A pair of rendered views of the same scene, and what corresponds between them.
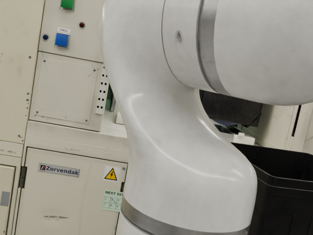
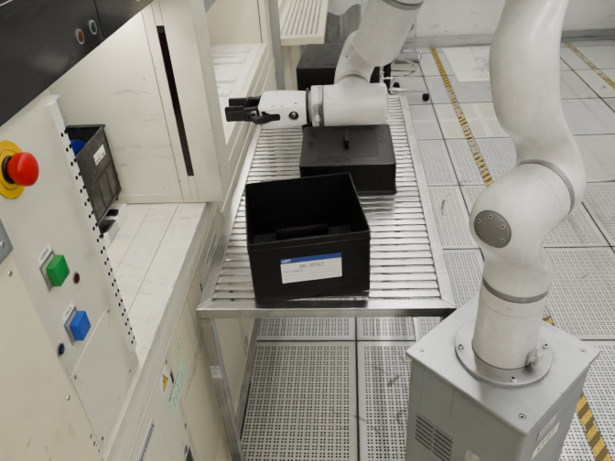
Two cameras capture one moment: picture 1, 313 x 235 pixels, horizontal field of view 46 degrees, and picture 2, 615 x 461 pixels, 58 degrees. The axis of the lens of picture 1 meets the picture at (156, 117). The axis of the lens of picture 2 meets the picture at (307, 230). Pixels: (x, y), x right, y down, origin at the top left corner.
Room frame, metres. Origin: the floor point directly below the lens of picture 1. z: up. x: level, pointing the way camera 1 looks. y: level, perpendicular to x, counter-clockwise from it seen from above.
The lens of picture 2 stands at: (0.56, 0.80, 1.64)
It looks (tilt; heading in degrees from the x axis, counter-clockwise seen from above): 35 degrees down; 281
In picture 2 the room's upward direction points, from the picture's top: 4 degrees counter-clockwise
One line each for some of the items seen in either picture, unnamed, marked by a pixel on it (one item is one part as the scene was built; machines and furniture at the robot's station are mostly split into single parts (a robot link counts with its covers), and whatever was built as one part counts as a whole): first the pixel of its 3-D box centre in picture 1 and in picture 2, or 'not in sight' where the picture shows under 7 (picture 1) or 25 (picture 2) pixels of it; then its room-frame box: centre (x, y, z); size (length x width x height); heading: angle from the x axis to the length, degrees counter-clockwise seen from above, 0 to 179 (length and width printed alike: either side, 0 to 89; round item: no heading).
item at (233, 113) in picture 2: not in sight; (240, 115); (0.88, -0.24, 1.19); 0.07 x 0.03 x 0.03; 6
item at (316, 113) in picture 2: not in sight; (316, 106); (0.72, -0.29, 1.19); 0.09 x 0.03 x 0.08; 96
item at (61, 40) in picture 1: (62, 40); (77, 326); (0.99, 0.29, 1.10); 0.03 x 0.02 x 0.03; 95
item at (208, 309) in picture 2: not in sight; (334, 263); (0.77, -0.79, 0.38); 1.30 x 0.60 x 0.76; 95
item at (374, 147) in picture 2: not in sight; (347, 154); (0.71, -0.79, 0.83); 0.29 x 0.29 x 0.13; 6
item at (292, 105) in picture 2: not in sight; (286, 107); (0.79, -0.29, 1.19); 0.11 x 0.10 x 0.07; 6
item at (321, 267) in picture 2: (285, 200); (305, 234); (0.77, -0.31, 0.85); 0.28 x 0.28 x 0.17; 15
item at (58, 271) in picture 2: (67, 2); (55, 270); (0.99, 0.29, 1.20); 0.03 x 0.02 x 0.03; 95
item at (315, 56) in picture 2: not in sight; (340, 88); (0.77, -1.20, 0.89); 0.29 x 0.29 x 0.25; 1
